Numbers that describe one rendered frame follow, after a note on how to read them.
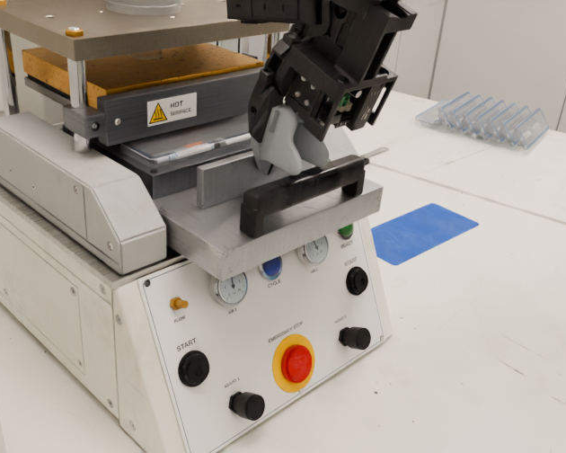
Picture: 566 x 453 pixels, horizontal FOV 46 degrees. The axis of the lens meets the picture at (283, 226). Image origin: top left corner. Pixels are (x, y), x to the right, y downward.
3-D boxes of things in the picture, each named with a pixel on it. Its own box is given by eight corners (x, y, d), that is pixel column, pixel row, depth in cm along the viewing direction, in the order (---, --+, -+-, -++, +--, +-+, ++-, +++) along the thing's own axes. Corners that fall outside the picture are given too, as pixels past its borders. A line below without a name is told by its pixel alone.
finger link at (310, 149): (296, 204, 64) (331, 127, 58) (258, 165, 66) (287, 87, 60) (319, 195, 66) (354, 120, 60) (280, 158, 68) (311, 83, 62)
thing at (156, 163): (152, 182, 63) (151, 160, 62) (119, 163, 67) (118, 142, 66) (288, 141, 75) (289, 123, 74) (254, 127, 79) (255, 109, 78)
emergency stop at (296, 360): (280, 387, 71) (272, 352, 70) (306, 371, 73) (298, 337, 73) (291, 390, 70) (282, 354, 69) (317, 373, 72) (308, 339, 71)
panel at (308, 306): (190, 467, 62) (136, 279, 59) (384, 340, 82) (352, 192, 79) (202, 473, 61) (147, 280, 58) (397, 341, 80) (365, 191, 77)
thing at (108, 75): (24, 85, 75) (14, -4, 70) (183, 59, 89) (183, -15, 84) (109, 130, 64) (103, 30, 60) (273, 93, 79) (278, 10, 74)
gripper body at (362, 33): (314, 149, 54) (374, 16, 47) (249, 88, 58) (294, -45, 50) (373, 130, 59) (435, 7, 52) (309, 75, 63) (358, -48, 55)
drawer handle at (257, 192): (238, 230, 59) (240, 189, 57) (348, 187, 69) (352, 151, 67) (253, 239, 58) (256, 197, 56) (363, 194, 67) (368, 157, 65)
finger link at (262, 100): (247, 146, 59) (278, 62, 54) (236, 136, 60) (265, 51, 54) (285, 136, 62) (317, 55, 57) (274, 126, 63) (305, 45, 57)
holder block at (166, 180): (64, 146, 73) (61, 123, 71) (207, 112, 86) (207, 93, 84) (153, 200, 63) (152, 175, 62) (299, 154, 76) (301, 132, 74)
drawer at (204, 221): (50, 174, 75) (43, 108, 71) (204, 135, 89) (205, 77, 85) (221, 290, 57) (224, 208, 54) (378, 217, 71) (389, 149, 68)
